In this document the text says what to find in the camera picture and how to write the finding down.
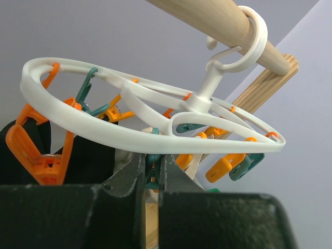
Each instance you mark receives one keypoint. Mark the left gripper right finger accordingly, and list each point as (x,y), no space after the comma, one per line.
(190,217)

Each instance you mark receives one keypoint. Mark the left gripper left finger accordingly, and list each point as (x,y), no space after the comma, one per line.
(106,215)

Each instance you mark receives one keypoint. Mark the white plastic clip hanger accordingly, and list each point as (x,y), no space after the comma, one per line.
(182,122)

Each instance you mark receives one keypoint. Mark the grey underwear white trim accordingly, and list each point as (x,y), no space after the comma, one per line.
(122,157)

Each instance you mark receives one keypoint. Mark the black underwear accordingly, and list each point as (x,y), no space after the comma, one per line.
(90,162)

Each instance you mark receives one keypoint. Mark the green plastic bin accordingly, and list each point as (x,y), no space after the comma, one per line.
(214,190)

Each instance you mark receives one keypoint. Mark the wooden hanging rack frame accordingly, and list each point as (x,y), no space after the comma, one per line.
(228,24)

